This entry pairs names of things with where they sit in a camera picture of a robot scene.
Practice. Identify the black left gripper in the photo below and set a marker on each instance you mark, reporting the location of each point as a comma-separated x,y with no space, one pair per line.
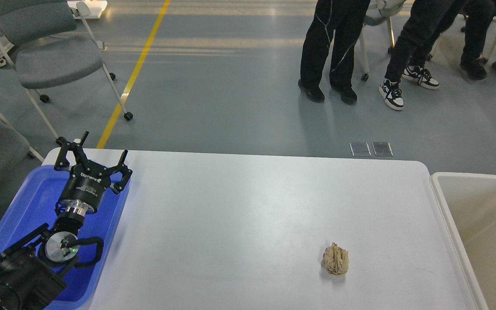
83,186

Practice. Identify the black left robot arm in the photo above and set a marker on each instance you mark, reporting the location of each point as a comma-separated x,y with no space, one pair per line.
55,236

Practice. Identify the blue plastic tray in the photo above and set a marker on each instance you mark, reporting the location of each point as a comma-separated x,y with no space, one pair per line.
34,205

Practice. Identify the white equipment base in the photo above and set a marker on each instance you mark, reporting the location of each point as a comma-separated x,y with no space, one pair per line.
92,9

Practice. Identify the crumpled brown paper ball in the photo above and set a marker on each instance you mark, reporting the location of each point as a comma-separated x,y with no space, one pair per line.
336,260

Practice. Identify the left metal floor plate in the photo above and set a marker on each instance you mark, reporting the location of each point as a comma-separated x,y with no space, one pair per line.
359,149

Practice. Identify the metal floor plate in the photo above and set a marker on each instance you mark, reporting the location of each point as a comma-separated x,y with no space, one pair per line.
359,149
382,149

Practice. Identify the right metal floor plate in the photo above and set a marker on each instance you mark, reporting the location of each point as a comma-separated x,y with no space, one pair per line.
382,149

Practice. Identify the person in black striped trousers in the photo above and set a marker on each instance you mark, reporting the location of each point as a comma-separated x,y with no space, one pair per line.
336,27

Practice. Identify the white swivel chair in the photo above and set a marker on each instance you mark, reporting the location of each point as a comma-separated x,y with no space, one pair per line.
379,11

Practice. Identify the person with black-white sneakers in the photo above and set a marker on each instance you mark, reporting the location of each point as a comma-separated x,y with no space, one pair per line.
428,19

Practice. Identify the beige plastic bin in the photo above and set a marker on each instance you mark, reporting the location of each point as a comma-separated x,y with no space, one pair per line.
468,206

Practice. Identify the grey chair with white frame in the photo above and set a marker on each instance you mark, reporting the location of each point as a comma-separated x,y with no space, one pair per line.
42,62

